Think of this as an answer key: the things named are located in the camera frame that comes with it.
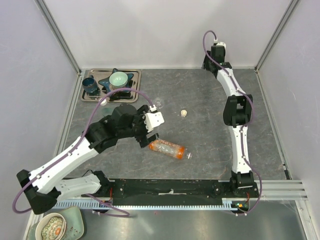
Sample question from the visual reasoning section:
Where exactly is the clear green-label water bottle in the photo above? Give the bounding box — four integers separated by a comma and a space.
99, 98, 113, 117

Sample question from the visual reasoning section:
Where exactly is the right aluminium frame post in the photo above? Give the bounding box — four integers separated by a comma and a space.
254, 0, 300, 73

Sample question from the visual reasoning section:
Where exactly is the white ribbed bottle cap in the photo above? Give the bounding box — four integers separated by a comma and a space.
180, 109, 188, 118

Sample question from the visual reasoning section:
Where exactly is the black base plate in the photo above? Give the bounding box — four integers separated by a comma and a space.
93, 178, 247, 205

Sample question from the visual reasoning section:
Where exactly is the patterned ceramic bowl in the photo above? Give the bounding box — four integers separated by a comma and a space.
35, 212, 67, 240

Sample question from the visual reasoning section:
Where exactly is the pale green bowl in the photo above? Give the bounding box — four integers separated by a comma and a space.
109, 71, 128, 89

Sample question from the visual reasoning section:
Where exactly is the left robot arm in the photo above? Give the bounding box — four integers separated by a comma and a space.
16, 103, 164, 215

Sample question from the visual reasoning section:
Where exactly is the steel tray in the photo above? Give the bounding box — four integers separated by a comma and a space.
80, 68, 141, 102

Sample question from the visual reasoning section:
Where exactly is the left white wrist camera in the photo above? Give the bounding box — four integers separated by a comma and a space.
144, 105, 165, 133

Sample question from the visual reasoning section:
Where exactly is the small clear empty bottle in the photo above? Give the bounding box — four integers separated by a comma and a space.
153, 97, 165, 109

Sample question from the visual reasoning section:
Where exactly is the left aluminium frame post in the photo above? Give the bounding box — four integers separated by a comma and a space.
35, 0, 82, 74

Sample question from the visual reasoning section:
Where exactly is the slotted cable duct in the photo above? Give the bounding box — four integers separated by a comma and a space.
52, 197, 258, 210

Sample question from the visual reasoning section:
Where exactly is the aluminium frame post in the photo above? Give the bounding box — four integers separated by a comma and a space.
35, 0, 82, 74
254, 0, 300, 73

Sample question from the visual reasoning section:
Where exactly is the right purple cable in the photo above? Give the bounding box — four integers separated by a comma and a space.
202, 30, 263, 217

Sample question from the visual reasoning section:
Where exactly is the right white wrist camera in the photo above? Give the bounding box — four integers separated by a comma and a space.
211, 40, 226, 50

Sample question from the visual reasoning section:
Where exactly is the dark blue cup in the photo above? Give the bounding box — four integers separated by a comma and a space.
82, 75, 100, 96

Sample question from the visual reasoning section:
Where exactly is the green square plate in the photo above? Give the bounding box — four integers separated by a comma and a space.
25, 206, 85, 240

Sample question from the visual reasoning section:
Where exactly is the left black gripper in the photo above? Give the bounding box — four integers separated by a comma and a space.
118, 105, 160, 148

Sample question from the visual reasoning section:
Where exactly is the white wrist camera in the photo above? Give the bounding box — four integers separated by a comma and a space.
144, 105, 165, 133
211, 40, 226, 50

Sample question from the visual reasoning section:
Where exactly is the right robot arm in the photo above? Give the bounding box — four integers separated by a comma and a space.
202, 42, 259, 197

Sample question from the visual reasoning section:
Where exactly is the orange drink bottle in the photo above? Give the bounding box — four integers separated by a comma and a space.
148, 139, 192, 160

